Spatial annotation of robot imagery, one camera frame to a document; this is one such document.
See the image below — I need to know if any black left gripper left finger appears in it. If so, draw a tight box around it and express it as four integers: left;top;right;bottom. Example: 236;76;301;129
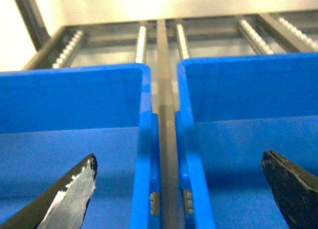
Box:
0;153;97;229

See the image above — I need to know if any steel flow rack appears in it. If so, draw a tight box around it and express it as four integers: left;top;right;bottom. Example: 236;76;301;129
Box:
14;0;318;229

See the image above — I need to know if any blue plastic crate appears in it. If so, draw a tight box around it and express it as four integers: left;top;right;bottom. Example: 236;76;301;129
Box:
175;53;318;229

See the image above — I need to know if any blue crate left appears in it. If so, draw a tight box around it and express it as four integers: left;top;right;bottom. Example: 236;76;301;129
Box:
0;63;161;229

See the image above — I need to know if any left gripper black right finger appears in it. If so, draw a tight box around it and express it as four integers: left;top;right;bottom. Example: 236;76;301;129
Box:
261;151;318;229

